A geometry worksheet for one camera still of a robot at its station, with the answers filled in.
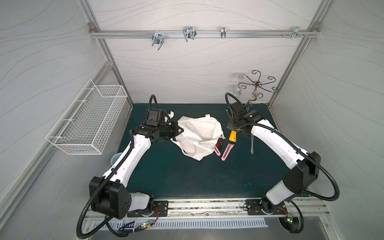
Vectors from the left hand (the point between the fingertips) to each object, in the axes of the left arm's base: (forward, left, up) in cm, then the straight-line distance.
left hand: (184, 130), depth 77 cm
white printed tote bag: (+3, -8, -10) cm, 13 cm away
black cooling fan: (-37, -53, -25) cm, 70 cm away
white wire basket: (-4, +45, +8) cm, 46 cm away
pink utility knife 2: (0, -20, -22) cm, 30 cm away
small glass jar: (+34, -34, -1) cm, 48 cm away
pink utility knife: (+3, -28, -23) cm, 36 cm away
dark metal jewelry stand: (+29, -42, +9) cm, 52 cm away
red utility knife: (-3, -19, -7) cm, 20 cm away
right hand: (+6, -27, -2) cm, 28 cm away
